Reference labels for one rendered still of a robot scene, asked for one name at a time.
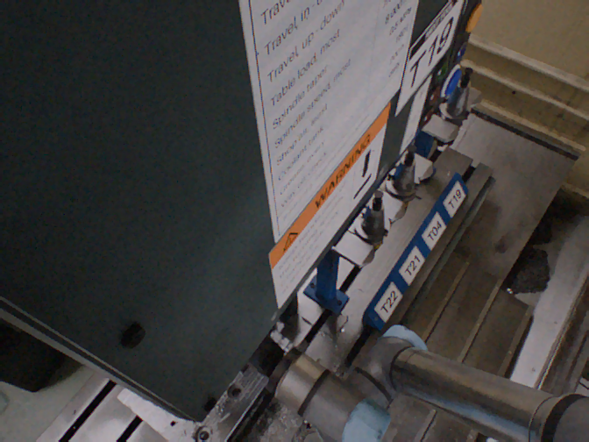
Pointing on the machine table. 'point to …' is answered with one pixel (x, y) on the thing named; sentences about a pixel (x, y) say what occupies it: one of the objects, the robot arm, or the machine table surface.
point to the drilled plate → (153, 416)
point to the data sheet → (319, 85)
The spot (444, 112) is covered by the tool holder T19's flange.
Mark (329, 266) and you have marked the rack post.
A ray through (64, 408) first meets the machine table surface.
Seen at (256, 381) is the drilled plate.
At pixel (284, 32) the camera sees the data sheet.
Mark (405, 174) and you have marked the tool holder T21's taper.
